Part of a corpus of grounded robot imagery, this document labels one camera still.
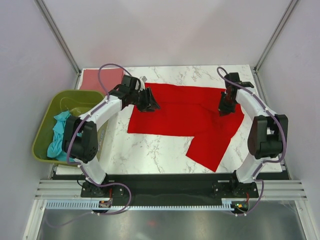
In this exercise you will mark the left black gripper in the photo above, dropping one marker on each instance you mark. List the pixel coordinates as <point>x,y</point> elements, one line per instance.
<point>149,103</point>

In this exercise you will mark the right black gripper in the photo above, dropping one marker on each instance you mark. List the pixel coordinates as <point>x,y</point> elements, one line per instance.
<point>224,110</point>

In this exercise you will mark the red t shirt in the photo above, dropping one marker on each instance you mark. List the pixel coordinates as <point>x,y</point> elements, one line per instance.
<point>190,111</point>

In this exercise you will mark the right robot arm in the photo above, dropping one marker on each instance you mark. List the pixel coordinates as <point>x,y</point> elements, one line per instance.
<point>267,140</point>

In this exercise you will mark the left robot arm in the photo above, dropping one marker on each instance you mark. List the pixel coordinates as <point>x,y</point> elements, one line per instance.
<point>80,137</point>

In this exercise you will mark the olive green laundry basket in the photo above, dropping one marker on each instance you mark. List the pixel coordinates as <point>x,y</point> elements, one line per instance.
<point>74,100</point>

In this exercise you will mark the teal t shirt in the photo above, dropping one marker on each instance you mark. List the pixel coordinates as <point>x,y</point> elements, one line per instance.
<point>54,149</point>

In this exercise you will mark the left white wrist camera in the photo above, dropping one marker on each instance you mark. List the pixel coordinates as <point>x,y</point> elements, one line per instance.
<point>143,79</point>

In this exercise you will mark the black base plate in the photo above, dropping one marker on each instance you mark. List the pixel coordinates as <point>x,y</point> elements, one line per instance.
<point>166,189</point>

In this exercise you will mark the white slotted cable duct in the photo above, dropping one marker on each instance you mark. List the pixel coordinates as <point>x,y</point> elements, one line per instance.
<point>98,205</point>

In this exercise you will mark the right aluminium frame post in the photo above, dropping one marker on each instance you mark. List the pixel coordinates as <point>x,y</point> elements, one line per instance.
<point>276,34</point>

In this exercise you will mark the aluminium frame post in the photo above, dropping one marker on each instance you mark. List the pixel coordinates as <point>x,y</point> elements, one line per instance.
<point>44,10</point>
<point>276,34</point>

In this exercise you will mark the left aluminium frame post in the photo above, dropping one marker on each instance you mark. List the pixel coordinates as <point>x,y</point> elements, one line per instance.
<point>44,10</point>

